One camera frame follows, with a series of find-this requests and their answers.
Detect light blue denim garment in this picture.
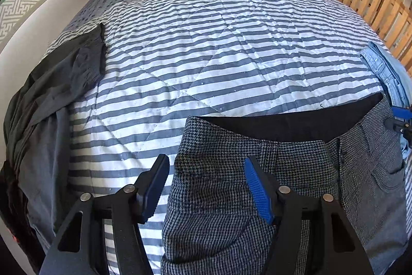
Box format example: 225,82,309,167
360,42,412,153

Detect blue white striped quilt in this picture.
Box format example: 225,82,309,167
42,0,412,275

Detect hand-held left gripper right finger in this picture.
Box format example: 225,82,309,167
244,156,375,275

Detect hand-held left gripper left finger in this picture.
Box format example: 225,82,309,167
39,154,170,275

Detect grey houndstooth pants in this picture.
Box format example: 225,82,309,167
161,93,409,275

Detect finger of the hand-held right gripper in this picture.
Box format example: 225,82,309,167
385,106,412,142

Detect pile of dark clothes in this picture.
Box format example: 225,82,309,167
0,23,107,275

